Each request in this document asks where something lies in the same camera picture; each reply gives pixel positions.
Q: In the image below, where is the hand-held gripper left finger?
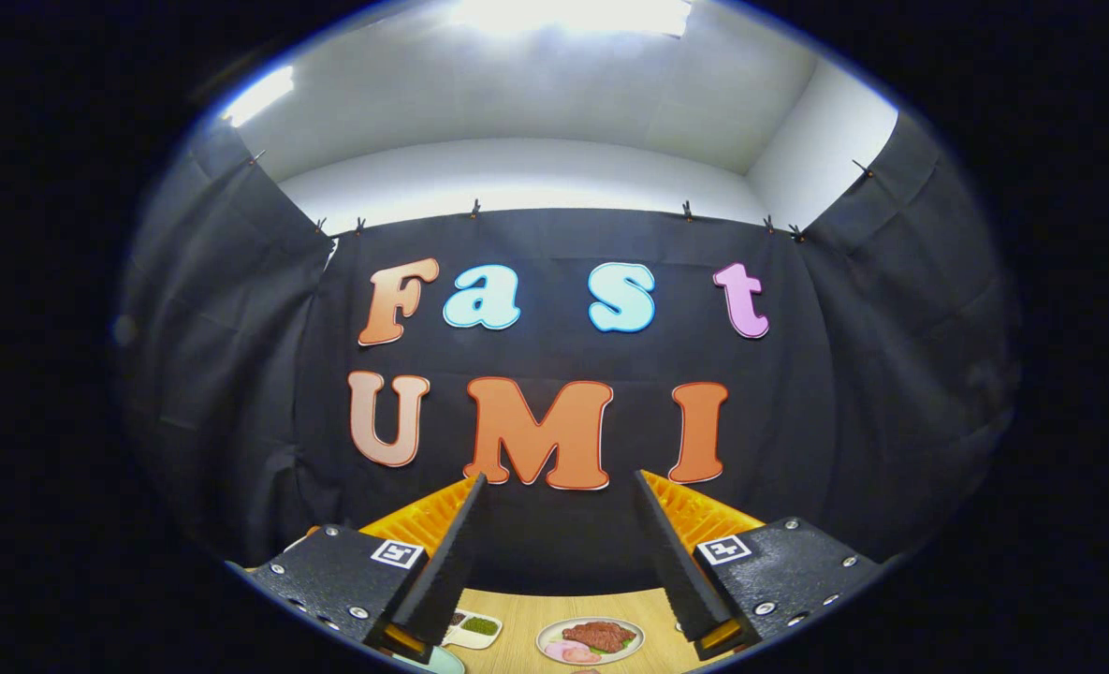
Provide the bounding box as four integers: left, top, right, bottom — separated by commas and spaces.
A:
245, 473, 489, 661

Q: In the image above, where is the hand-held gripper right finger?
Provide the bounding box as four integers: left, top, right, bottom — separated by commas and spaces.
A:
634, 470, 892, 661

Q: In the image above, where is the white divided dish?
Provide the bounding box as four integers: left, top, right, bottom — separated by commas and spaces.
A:
442, 610, 503, 650

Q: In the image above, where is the light blue plate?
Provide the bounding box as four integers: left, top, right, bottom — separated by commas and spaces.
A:
395, 646, 466, 674

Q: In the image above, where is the beige round food plate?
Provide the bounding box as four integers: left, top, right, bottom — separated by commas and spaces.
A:
535, 616, 646, 666

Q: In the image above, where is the brown meat patty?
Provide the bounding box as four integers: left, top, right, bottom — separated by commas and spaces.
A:
562, 621, 637, 654

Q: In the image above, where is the row of black cloth clips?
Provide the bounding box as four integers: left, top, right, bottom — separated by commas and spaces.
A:
250, 150, 878, 244

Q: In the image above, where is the small ceiling light panel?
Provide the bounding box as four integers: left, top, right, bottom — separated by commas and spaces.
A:
222, 66, 296, 127

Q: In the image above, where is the large ceiling light panel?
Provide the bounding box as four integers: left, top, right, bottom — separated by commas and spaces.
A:
451, 0, 693, 38

